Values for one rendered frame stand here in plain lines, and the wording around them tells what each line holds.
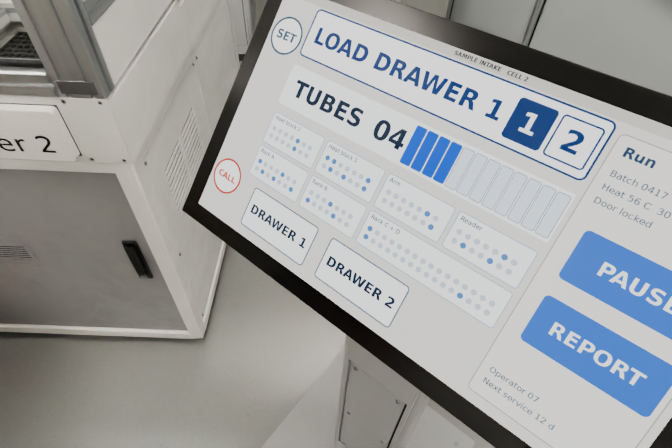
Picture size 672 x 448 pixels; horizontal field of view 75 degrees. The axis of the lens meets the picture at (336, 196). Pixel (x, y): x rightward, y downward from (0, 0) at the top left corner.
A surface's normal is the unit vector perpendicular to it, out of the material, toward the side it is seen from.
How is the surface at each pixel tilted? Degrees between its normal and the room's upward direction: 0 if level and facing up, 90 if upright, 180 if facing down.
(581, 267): 50
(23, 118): 90
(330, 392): 5
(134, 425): 0
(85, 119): 90
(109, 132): 90
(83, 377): 0
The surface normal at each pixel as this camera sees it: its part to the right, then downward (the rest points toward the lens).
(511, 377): -0.46, -0.02
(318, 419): -0.04, -0.73
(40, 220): -0.03, 0.73
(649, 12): -1.00, 0.00
